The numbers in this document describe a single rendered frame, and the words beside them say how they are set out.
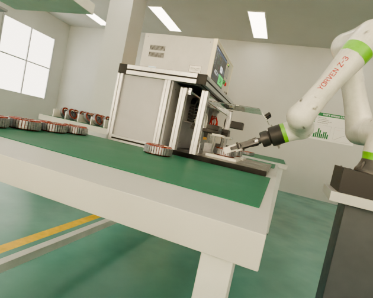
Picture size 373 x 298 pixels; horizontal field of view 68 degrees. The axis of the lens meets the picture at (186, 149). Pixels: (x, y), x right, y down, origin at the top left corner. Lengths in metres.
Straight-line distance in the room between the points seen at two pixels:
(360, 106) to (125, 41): 4.52
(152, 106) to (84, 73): 7.69
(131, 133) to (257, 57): 5.94
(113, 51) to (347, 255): 4.93
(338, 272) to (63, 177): 1.17
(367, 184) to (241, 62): 6.02
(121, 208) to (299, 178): 6.35
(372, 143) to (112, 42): 4.86
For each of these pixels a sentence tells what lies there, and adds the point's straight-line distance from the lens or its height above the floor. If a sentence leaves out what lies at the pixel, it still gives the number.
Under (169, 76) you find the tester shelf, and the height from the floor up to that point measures 1.08.
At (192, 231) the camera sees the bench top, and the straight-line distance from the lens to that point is 0.40.
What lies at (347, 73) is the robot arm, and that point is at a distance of 1.28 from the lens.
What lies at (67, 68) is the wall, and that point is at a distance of 9.36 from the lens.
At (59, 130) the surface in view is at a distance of 1.20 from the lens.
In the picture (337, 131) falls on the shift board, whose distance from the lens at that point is 6.78.
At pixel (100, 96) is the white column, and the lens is 5.45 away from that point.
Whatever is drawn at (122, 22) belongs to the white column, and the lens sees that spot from 5.62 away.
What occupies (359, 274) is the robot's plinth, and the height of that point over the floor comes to 0.44.
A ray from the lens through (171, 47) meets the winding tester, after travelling 1.46.
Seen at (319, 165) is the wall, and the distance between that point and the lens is 6.72.
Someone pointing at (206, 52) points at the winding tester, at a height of 1.25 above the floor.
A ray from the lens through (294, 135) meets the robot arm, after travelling 1.31.
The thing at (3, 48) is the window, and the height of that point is 1.95.
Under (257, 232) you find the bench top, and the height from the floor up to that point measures 0.75.
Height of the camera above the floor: 0.86
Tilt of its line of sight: 3 degrees down
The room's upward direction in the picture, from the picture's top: 12 degrees clockwise
